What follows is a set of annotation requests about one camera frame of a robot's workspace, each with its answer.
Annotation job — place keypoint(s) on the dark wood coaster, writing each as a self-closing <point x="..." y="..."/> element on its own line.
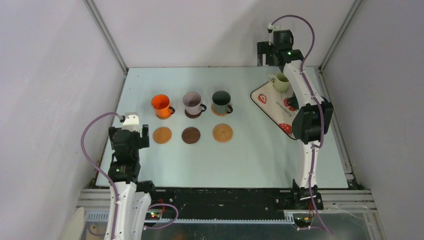
<point x="191" y="135"/>
<point x="192" y="116"/>

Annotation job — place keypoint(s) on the dark green mug front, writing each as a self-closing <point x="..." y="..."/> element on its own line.
<point x="221" y="101"/>

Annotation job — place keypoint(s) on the wooden serving tray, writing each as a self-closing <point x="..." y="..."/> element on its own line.
<point x="275" y="105"/>

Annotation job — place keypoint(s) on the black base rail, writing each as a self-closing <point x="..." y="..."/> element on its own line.
<point x="233" y="204"/>

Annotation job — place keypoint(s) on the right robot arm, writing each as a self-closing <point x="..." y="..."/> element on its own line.
<point x="312" y="121"/>

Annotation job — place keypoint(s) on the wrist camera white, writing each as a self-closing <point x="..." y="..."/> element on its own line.
<point x="273" y="30"/>
<point x="131" y="122"/>

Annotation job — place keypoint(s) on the dark green mug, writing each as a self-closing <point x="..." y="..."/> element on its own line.
<point x="221" y="101"/>
<point x="293" y="102"/>

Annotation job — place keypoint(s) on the scalloped light wood coaster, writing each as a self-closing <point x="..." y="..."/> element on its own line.
<point x="216" y="113"/>

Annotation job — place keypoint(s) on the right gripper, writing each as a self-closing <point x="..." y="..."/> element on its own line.
<point x="262" y="48"/>

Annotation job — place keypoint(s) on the aluminium frame rail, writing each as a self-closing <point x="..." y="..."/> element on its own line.
<point x="335" y="201"/>

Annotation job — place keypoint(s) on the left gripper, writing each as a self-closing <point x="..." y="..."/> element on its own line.
<point x="145" y="142"/>

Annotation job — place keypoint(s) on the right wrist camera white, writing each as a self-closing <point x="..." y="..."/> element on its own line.
<point x="273" y="30"/>

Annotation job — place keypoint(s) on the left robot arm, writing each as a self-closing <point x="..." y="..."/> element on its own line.
<point x="128" y="206"/>

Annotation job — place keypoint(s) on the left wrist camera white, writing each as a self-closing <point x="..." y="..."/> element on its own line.
<point x="131" y="122"/>

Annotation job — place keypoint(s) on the orange mug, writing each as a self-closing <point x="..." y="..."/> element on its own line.
<point x="162" y="104"/>

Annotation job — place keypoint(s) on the mauve mug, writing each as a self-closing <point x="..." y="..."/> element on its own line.
<point x="192" y="102"/>

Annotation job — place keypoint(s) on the light green mug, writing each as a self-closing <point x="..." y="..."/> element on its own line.
<point x="279" y="82"/>

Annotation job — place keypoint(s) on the patterned light wood coaster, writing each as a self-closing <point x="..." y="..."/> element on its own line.
<point x="222" y="133"/>

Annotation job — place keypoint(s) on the dark green mug back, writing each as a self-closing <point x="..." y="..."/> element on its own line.
<point x="293" y="102"/>

